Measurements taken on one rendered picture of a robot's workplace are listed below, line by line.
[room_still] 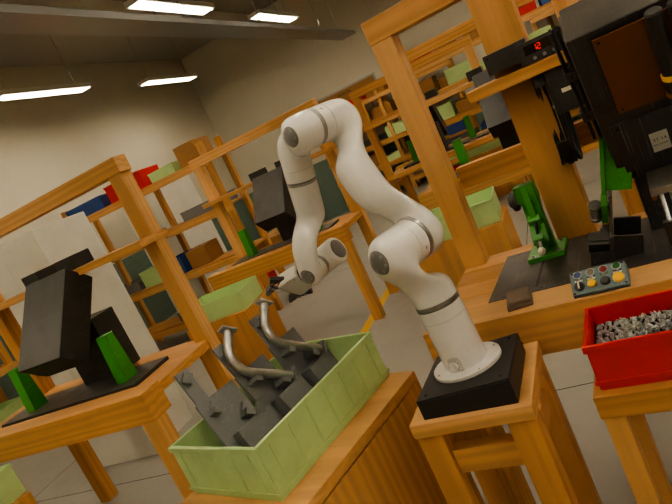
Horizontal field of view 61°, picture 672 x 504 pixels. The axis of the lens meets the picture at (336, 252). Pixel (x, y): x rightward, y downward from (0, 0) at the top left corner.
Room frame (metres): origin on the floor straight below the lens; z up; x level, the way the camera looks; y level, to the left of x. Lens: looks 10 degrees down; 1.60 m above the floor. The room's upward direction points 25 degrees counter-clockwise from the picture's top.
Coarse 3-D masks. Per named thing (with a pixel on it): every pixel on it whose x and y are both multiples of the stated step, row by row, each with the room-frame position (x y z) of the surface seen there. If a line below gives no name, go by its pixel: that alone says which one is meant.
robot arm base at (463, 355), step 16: (432, 320) 1.40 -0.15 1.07; (448, 320) 1.39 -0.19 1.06; (464, 320) 1.40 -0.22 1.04; (432, 336) 1.42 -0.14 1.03; (448, 336) 1.39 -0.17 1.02; (464, 336) 1.39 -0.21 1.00; (448, 352) 1.40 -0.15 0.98; (464, 352) 1.38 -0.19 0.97; (480, 352) 1.39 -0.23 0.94; (496, 352) 1.40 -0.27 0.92; (448, 368) 1.39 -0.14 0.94; (464, 368) 1.39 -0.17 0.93; (480, 368) 1.35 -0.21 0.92
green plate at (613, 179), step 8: (600, 144) 1.64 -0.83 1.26; (600, 152) 1.64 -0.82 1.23; (608, 152) 1.64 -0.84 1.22; (600, 160) 1.64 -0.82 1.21; (608, 160) 1.64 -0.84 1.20; (600, 168) 1.65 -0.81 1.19; (608, 168) 1.65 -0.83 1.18; (616, 168) 1.64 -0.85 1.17; (624, 168) 1.63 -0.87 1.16; (608, 176) 1.65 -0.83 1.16; (616, 176) 1.64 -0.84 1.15; (624, 176) 1.63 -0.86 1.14; (608, 184) 1.66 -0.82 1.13; (616, 184) 1.65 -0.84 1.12; (624, 184) 1.64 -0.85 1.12
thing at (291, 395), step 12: (216, 348) 1.83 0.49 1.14; (264, 360) 1.89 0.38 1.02; (240, 384) 1.78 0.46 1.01; (264, 384) 1.82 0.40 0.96; (300, 384) 1.82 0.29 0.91; (252, 396) 1.77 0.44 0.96; (276, 396) 1.81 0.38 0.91; (288, 396) 1.77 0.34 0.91; (300, 396) 1.79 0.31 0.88; (276, 408) 1.77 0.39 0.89; (288, 408) 1.74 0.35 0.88
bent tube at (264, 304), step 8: (256, 304) 1.97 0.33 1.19; (264, 304) 1.95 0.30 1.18; (264, 312) 1.93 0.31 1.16; (264, 320) 1.91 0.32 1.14; (264, 328) 1.89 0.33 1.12; (272, 336) 1.88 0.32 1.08; (280, 344) 1.89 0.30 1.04; (288, 344) 1.90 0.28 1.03; (296, 344) 1.92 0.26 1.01; (304, 344) 1.94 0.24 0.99; (312, 344) 1.96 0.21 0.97
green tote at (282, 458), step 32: (352, 352) 1.77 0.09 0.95; (320, 384) 1.63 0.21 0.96; (352, 384) 1.73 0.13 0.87; (288, 416) 1.51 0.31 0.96; (320, 416) 1.59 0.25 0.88; (352, 416) 1.68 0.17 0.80; (192, 448) 1.59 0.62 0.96; (224, 448) 1.49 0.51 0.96; (256, 448) 1.41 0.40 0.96; (288, 448) 1.48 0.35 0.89; (320, 448) 1.55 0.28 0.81; (192, 480) 1.65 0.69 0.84; (224, 480) 1.54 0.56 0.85; (256, 480) 1.45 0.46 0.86; (288, 480) 1.44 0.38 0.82
